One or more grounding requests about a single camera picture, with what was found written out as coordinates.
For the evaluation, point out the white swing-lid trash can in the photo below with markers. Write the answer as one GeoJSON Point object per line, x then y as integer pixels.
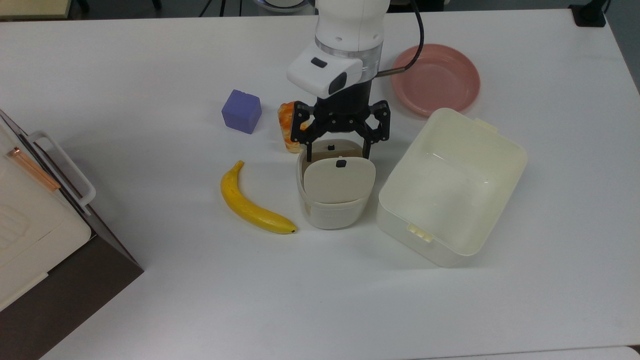
{"type": "Point", "coordinates": [337, 187]}

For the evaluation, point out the dark base block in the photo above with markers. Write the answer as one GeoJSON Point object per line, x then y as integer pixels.
{"type": "Point", "coordinates": [430, 5]}

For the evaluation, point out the black clamp block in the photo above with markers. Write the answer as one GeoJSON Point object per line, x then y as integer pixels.
{"type": "Point", "coordinates": [589, 14]}

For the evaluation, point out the cream plastic storage box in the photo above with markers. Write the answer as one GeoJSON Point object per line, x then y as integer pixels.
{"type": "Point", "coordinates": [452, 190]}

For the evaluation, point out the pink plate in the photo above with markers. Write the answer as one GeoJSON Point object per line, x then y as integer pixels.
{"type": "Point", "coordinates": [440, 80]}

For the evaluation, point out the light wooden table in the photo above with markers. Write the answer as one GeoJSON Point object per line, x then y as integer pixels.
{"type": "Point", "coordinates": [32, 7]}

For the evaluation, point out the white toaster oven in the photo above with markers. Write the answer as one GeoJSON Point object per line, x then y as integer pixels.
{"type": "Point", "coordinates": [30, 225]}

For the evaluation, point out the yellow toy banana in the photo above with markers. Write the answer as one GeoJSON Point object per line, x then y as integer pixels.
{"type": "Point", "coordinates": [245, 202]}

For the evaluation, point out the purple cube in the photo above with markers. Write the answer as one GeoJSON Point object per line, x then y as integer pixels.
{"type": "Point", "coordinates": [241, 111]}

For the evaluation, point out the toy bread loaf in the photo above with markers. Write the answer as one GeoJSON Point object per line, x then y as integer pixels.
{"type": "Point", "coordinates": [286, 120]}

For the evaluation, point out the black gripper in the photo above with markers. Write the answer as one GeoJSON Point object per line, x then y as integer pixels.
{"type": "Point", "coordinates": [345, 110]}

